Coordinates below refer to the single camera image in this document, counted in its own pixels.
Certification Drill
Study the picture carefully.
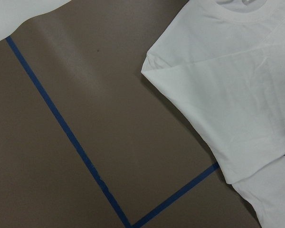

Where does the white long-sleeve printed shirt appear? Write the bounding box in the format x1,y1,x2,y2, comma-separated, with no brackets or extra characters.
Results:
142,0,285,228

